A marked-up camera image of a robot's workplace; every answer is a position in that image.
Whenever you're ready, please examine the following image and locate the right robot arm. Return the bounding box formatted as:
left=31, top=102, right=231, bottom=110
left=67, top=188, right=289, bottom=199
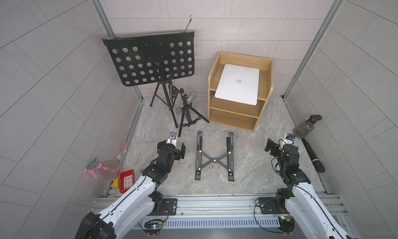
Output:
left=264, top=134, right=351, bottom=239

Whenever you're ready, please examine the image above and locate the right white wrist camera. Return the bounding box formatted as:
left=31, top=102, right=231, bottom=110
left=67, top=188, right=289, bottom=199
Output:
left=281, top=133, right=296, bottom=146

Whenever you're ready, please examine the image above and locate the wooden two-tier shelf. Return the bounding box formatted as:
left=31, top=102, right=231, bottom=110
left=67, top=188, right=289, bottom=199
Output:
left=208, top=51, right=274, bottom=132

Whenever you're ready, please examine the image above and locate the black perforated music stand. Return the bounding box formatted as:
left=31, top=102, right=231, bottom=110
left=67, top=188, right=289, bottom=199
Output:
left=103, top=31, right=195, bottom=111

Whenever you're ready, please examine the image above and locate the green circuit board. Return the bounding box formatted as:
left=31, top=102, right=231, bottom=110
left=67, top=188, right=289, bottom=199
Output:
left=278, top=216, right=295, bottom=234
left=143, top=219, right=164, bottom=236

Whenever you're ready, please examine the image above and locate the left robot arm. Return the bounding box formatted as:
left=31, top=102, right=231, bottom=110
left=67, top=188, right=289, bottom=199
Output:
left=75, top=138, right=186, bottom=239

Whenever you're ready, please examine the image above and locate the right green circuit board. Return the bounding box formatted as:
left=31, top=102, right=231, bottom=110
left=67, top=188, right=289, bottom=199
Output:
left=278, top=216, right=295, bottom=234

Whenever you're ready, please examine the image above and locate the red white box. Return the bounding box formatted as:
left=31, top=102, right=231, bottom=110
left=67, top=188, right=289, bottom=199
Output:
left=119, top=170, right=135, bottom=193

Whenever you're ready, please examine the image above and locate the black microphone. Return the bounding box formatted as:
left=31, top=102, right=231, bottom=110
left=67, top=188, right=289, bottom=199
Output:
left=302, top=138, right=325, bottom=173

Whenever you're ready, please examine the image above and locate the clear spray bottle black nozzle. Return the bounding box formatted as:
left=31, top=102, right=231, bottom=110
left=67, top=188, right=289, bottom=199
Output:
left=293, top=115, right=322, bottom=138

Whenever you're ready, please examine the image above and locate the black folding laptop stand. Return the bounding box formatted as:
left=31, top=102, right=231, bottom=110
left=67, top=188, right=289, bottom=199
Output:
left=194, top=131, right=235, bottom=182

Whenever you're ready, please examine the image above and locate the pink spray bottle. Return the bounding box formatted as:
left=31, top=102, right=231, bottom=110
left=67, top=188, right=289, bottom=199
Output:
left=83, top=158, right=124, bottom=181

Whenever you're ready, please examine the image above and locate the aluminium mounting rail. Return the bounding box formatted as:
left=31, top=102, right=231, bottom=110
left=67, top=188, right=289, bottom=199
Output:
left=90, top=193, right=348, bottom=218

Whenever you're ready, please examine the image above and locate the black small phone tripod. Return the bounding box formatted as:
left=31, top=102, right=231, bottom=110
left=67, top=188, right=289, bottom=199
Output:
left=178, top=90, right=209, bottom=137

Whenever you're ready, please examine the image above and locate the yellow triangle piece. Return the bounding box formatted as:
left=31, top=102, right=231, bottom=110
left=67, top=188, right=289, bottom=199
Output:
left=112, top=178, right=120, bottom=189

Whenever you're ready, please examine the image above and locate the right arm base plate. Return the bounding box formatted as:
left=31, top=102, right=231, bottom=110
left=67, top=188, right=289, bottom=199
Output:
left=256, top=197, right=288, bottom=215

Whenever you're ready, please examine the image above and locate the silver laptop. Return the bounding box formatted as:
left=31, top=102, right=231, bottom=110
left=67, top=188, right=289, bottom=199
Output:
left=215, top=64, right=260, bottom=106

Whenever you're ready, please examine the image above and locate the left green circuit board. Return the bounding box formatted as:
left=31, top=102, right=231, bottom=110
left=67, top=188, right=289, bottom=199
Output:
left=143, top=219, right=164, bottom=236

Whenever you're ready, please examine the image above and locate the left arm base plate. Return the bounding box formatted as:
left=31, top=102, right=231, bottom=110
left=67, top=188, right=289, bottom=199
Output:
left=150, top=198, right=178, bottom=216

